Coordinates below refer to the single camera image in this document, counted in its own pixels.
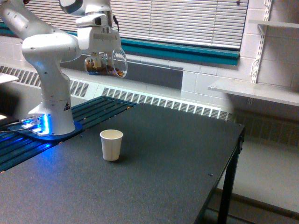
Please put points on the black table leg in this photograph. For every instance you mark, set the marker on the black table leg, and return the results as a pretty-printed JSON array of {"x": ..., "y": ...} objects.
[{"x": 229, "y": 182}]

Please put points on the white tray at left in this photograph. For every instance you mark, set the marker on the white tray at left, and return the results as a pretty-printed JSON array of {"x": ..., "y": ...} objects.
[{"x": 5, "y": 78}]

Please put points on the clear plastic cup with nuts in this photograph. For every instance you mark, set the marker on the clear plastic cup with nuts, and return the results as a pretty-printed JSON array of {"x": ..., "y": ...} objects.
[{"x": 117, "y": 64}]

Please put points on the white upper wall shelf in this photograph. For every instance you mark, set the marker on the white upper wall shelf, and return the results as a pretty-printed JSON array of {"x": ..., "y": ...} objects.
[{"x": 274, "y": 24}]

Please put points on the white wall shelf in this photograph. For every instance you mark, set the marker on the white wall shelf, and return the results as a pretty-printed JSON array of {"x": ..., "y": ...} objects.
[
  {"x": 274, "y": 24},
  {"x": 265, "y": 92}
]

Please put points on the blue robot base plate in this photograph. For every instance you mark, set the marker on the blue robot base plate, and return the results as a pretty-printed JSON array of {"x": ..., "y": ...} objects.
[{"x": 53, "y": 138}]

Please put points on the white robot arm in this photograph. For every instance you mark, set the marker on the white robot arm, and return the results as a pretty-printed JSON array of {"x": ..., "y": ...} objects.
[{"x": 45, "y": 47}]

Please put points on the white baseboard radiator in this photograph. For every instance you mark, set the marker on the white baseboard radiator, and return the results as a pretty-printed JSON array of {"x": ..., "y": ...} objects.
[{"x": 84, "y": 90}]

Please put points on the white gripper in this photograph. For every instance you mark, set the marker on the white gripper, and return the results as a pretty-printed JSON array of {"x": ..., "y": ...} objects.
[{"x": 96, "y": 33}]

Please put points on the white shelf bracket rail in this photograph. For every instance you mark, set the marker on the white shelf bracket rail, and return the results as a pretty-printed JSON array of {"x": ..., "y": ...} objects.
[{"x": 263, "y": 30}]

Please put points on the white paper cup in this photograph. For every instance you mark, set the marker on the white paper cup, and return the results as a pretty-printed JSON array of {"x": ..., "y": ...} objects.
[{"x": 111, "y": 144}]

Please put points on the white window blinds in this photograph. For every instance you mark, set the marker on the white window blinds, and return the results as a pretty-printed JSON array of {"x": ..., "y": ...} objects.
[{"x": 209, "y": 23}]

